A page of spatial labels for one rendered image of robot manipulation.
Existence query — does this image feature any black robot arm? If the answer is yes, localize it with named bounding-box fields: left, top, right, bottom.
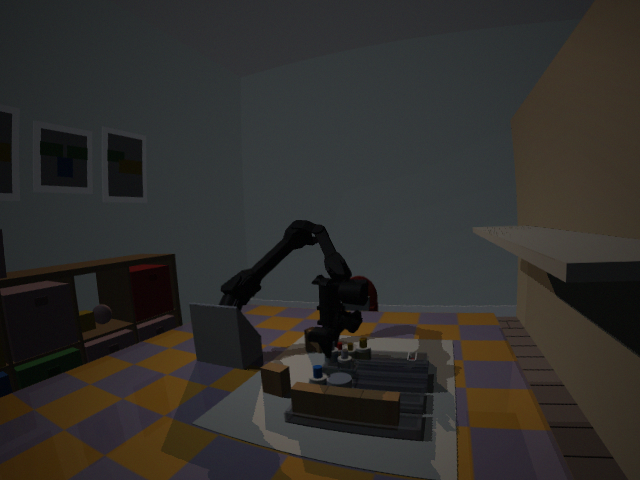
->
left=219, top=220, right=369, bottom=333

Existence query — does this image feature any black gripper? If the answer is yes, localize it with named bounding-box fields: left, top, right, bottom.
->
left=307, top=301, right=344, bottom=359

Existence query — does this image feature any brown cube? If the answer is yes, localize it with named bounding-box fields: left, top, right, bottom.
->
left=304, top=327, right=323, bottom=353
left=260, top=362, right=291, bottom=397

